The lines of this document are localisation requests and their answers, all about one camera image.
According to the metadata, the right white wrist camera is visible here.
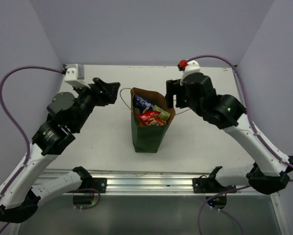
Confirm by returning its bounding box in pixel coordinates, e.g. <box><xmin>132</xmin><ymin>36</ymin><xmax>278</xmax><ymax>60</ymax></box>
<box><xmin>177</xmin><ymin>60</ymin><xmax>201</xmax><ymax>84</ymax></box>

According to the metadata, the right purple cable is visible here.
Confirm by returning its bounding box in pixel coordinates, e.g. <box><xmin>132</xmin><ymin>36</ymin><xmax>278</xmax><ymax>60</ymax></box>
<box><xmin>185</xmin><ymin>55</ymin><xmax>293</xmax><ymax>235</ymax></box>

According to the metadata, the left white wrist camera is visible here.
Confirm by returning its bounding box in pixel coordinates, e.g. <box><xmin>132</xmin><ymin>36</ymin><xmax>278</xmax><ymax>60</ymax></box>
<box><xmin>64</xmin><ymin>64</ymin><xmax>90</xmax><ymax>88</ymax></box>

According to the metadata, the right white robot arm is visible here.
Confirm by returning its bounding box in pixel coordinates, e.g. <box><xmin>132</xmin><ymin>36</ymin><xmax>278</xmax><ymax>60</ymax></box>
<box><xmin>166</xmin><ymin>72</ymin><xmax>293</xmax><ymax>195</ymax></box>

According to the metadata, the red snack packet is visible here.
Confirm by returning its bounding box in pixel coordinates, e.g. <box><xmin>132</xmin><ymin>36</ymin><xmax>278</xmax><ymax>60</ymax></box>
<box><xmin>138</xmin><ymin>111</ymin><xmax>166</xmax><ymax>126</ymax></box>

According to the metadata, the purple cable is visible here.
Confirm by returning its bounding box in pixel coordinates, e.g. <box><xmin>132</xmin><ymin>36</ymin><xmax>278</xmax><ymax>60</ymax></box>
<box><xmin>185</xmin><ymin>55</ymin><xmax>293</xmax><ymax>235</ymax></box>
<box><xmin>0</xmin><ymin>66</ymin><xmax>103</xmax><ymax>235</ymax></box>

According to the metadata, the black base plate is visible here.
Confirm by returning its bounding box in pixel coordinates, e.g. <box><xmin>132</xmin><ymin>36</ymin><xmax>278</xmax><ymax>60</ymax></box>
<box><xmin>192</xmin><ymin>177</ymin><xmax>237</xmax><ymax>193</ymax></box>
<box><xmin>88</xmin><ymin>177</ymin><xmax>107</xmax><ymax>193</ymax></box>

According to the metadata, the blue chips bag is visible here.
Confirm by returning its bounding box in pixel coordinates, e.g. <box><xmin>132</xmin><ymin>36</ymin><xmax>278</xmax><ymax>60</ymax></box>
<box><xmin>134</xmin><ymin>95</ymin><xmax>154</xmax><ymax>114</ymax></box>

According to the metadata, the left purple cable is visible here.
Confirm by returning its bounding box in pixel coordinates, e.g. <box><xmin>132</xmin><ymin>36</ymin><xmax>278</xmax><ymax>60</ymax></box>
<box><xmin>0</xmin><ymin>66</ymin><xmax>103</xmax><ymax>235</ymax></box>

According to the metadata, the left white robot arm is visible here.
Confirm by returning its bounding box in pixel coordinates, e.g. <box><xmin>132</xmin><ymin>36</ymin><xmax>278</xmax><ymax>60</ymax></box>
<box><xmin>0</xmin><ymin>78</ymin><xmax>120</xmax><ymax>223</ymax></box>

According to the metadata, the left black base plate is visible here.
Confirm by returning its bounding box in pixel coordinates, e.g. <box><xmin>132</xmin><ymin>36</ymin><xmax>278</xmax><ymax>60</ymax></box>
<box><xmin>88</xmin><ymin>177</ymin><xmax>107</xmax><ymax>193</ymax></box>

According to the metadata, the aluminium mounting rail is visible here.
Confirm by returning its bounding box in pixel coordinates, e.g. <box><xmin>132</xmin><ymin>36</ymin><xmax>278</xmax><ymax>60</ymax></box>
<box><xmin>23</xmin><ymin>168</ymin><xmax>279</xmax><ymax>196</ymax></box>

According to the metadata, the green paper bag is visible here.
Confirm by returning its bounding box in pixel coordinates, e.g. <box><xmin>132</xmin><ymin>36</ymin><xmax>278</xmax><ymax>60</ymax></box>
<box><xmin>125</xmin><ymin>88</ymin><xmax>177</xmax><ymax>153</ymax></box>

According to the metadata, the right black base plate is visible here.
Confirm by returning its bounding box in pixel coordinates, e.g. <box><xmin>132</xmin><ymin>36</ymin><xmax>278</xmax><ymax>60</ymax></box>
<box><xmin>192</xmin><ymin>177</ymin><xmax>237</xmax><ymax>193</ymax></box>

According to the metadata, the small green snack packet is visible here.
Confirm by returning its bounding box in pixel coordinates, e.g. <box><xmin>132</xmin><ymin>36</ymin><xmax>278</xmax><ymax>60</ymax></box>
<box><xmin>153</xmin><ymin>105</ymin><xmax>171</xmax><ymax>121</ymax></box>

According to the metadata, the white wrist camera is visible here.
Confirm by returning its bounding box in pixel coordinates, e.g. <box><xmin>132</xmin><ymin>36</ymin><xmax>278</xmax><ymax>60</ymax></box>
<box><xmin>64</xmin><ymin>64</ymin><xmax>90</xmax><ymax>88</ymax></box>
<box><xmin>177</xmin><ymin>60</ymin><xmax>201</xmax><ymax>84</ymax></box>

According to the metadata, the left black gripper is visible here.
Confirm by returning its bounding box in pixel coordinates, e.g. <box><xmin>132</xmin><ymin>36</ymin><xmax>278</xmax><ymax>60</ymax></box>
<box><xmin>72</xmin><ymin>77</ymin><xmax>120</xmax><ymax>131</ymax></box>

